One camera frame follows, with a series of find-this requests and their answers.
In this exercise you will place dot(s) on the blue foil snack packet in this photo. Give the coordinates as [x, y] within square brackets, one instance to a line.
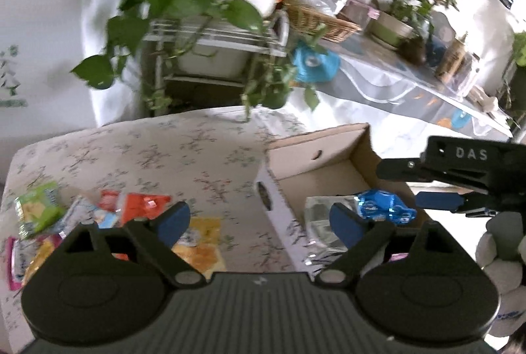
[382, 206]

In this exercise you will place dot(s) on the purple noodle snack packet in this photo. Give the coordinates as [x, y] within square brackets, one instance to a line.
[398, 256]

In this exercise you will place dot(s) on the green snack packet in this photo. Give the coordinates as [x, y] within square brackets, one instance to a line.
[39, 210]

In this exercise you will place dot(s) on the white metal plant rack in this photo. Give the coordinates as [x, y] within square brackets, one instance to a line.
[230, 37]

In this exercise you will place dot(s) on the floral tablecloth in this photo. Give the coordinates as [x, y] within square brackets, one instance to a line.
[144, 161]

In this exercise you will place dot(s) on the pothos plant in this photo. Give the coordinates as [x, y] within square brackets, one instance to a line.
[172, 0]

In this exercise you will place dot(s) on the small leafy houseplant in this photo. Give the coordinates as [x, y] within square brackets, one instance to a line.
[415, 4]

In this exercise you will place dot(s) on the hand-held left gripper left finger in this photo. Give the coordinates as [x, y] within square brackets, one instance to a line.
[172, 220]

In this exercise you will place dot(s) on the pink box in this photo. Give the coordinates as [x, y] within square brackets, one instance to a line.
[359, 11]

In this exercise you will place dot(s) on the green plant pot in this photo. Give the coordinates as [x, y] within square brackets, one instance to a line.
[388, 29]

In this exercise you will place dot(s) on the pink white snack packet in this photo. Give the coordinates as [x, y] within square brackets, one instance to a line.
[43, 257]

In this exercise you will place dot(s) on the wicker basket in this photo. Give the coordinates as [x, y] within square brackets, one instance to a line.
[324, 25]

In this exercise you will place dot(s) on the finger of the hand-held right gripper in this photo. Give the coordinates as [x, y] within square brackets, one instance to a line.
[435, 201]
[398, 169]

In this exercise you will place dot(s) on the person's right hand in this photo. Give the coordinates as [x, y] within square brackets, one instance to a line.
[501, 276]

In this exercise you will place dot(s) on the brown glass jar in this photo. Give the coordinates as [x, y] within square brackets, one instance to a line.
[452, 58]

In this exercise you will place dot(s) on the cardboard box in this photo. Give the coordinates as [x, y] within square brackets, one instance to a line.
[312, 173]

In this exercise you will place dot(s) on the white bucket planter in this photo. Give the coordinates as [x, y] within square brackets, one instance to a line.
[217, 58]

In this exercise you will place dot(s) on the clear snack packet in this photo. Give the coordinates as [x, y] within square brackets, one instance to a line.
[320, 218]

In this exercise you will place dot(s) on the red snack packet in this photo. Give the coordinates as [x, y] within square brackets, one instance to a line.
[139, 206]

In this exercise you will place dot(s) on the yellow white snack packet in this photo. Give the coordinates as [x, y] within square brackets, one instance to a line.
[201, 251]

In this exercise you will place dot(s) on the clear grey table cover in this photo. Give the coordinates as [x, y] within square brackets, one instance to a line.
[390, 87]

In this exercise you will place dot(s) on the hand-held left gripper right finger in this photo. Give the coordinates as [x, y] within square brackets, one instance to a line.
[345, 224]

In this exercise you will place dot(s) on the white refrigerator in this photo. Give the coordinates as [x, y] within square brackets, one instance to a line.
[41, 29]

